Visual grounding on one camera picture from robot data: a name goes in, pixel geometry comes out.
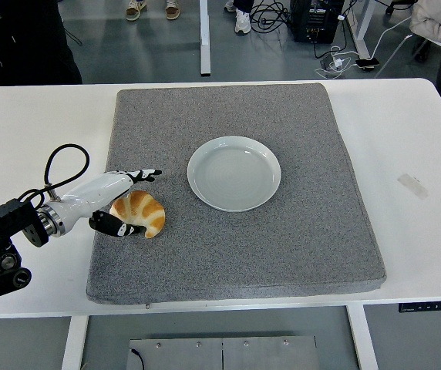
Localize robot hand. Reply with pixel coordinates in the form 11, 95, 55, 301
59, 167, 163, 239

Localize croissant bread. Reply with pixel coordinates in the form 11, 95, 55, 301
109, 190, 167, 239

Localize pale grey round plate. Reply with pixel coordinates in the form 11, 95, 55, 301
187, 135, 282, 213

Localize grey metal plate with screws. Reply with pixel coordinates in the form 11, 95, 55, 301
126, 335, 321, 370

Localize white table leg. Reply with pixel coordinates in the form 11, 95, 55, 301
345, 304, 379, 370
60, 315, 89, 370

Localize person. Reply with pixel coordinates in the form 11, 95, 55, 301
0, 0, 83, 111

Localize grey speckled cushion mat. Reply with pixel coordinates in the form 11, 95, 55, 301
85, 82, 387, 306

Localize person's tan shoe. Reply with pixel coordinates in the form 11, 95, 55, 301
125, 0, 147, 22
164, 0, 181, 21

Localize white background desk leg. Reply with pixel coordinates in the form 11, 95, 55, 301
198, 0, 212, 76

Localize black computer case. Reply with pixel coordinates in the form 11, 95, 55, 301
289, 0, 345, 44

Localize white angled desk leg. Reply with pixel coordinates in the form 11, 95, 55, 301
345, 0, 374, 59

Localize translucent tape strip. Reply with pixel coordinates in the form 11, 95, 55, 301
396, 173, 429, 200

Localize black desk control panel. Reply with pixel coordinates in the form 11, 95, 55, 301
398, 299, 441, 313

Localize beige padded jacket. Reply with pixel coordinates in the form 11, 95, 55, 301
409, 0, 441, 47

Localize thin black cable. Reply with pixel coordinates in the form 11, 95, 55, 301
129, 348, 145, 370

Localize tangled black floor cables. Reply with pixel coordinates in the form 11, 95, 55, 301
249, 0, 293, 34

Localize white charger with cable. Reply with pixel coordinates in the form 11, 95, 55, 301
315, 15, 414, 80

